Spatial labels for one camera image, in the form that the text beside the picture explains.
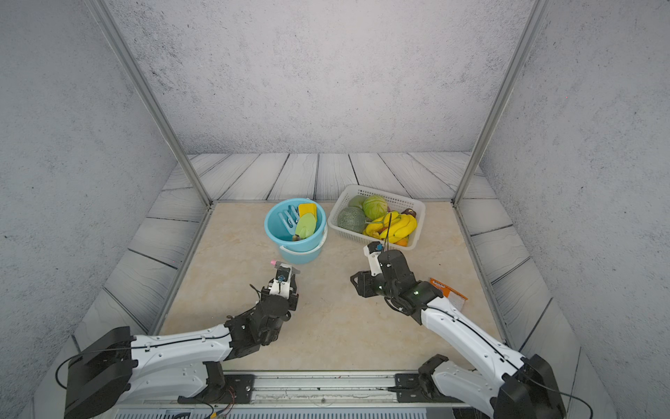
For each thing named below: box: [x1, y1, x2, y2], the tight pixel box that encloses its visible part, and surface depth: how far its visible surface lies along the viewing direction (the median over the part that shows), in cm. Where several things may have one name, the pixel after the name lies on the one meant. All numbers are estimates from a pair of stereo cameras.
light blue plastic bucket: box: [263, 197, 328, 265], surface depth 98 cm
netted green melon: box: [336, 206, 366, 234], surface depth 103 cm
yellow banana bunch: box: [362, 210, 418, 244], surface depth 100 cm
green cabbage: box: [362, 194, 389, 220], surface depth 104 cm
